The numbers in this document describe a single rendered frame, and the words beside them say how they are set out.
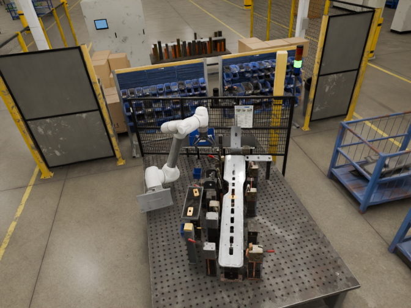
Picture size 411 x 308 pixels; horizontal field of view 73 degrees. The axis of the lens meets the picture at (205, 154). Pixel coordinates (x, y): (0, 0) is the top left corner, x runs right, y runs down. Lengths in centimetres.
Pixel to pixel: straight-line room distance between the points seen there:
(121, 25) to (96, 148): 491
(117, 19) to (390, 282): 836
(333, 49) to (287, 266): 370
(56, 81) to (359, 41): 473
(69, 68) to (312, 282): 383
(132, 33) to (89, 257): 677
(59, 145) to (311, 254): 393
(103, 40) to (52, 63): 488
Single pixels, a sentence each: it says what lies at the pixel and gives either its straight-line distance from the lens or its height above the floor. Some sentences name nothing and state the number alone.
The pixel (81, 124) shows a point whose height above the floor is 85.
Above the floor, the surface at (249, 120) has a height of 126.
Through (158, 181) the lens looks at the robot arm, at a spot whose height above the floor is 94.
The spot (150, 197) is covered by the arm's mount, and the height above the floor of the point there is 89.
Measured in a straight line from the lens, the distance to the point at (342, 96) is 581.
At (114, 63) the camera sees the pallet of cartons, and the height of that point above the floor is 92.
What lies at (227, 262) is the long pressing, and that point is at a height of 100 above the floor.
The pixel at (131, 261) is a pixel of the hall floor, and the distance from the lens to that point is 360.
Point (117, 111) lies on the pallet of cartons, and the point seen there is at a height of 56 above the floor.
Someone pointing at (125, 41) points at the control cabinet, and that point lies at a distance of 913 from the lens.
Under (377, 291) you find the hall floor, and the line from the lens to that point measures 357.
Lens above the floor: 288
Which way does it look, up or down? 36 degrees down
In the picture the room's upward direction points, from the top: 5 degrees counter-clockwise
